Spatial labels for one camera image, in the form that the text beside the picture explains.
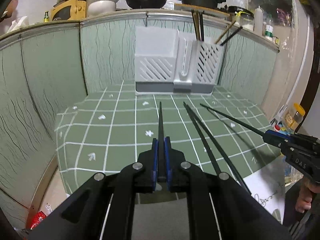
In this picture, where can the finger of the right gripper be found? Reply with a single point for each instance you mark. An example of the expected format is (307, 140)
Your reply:
(275, 139)

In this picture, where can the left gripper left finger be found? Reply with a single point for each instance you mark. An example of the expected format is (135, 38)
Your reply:
(147, 176)

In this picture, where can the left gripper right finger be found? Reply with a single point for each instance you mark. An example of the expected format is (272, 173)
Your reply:
(177, 169)

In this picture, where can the black chopstick five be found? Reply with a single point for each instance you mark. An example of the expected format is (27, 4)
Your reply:
(197, 123)

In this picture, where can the wooden chopstick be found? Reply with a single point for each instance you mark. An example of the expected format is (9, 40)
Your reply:
(195, 16)
(199, 26)
(225, 31)

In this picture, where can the black chopstick one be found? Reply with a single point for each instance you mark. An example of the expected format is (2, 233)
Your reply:
(231, 36)

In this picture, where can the black chopstick two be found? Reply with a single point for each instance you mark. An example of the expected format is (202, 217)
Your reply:
(201, 26)

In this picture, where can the person's right hand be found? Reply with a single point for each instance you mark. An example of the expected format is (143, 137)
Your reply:
(305, 197)

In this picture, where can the yellow lid glass jar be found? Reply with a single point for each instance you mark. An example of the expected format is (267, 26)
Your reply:
(293, 117)

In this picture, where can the green checkered tablecloth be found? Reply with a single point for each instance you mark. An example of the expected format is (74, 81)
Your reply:
(109, 129)

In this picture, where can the white pipe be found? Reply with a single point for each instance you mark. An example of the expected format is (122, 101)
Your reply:
(292, 66)

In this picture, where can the green label white bottle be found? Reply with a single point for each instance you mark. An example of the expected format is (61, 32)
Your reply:
(268, 34)

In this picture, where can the white utensil holder rack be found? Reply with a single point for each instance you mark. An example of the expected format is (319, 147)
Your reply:
(169, 61)

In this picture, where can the clear salt container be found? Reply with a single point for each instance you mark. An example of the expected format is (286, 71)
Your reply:
(245, 20)

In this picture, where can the white squeeze bottle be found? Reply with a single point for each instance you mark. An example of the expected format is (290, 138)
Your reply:
(258, 21)

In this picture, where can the wooden cutting board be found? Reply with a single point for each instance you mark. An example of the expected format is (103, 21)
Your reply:
(206, 11)

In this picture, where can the white rice cooker pot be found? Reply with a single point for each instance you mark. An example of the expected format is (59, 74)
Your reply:
(99, 7)

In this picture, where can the yellow microwave oven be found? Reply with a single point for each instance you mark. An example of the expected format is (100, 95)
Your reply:
(69, 10)

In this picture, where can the green glass bottle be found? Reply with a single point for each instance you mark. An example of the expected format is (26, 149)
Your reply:
(46, 17)

